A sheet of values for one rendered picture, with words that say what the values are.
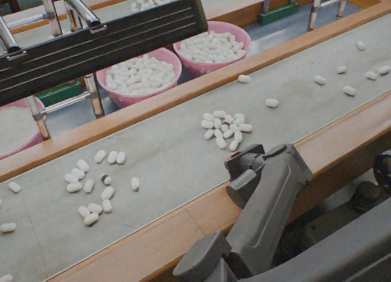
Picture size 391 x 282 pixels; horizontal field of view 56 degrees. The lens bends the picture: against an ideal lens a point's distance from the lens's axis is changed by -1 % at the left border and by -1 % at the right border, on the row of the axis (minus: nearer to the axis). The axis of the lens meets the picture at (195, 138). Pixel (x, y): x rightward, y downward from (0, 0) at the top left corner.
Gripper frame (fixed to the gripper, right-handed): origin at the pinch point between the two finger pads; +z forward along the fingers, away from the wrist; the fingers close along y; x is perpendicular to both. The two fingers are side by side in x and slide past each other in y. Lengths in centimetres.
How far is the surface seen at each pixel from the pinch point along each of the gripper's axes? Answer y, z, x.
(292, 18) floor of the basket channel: -73, 47, -27
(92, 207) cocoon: 33.6, 4.3, -4.1
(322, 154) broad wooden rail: -20.5, -9.3, 6.7
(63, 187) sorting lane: 37.0, 13.7, -9.4
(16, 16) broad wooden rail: 25, 79, -66
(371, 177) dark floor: -93, 50, 58
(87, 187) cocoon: 32.3, 8.9, -7.9
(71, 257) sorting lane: 41.8, -0.6, 2.3
